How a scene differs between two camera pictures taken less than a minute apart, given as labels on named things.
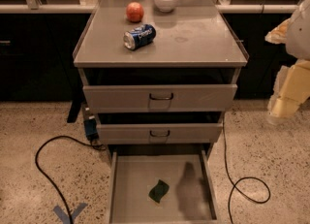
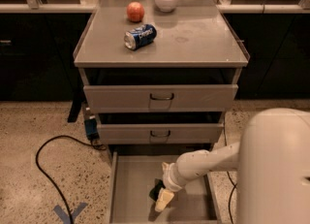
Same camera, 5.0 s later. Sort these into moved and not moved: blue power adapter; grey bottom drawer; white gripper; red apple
Moved: white gripper
Not moved: red apple; blue power adapter; grey bottom drawer
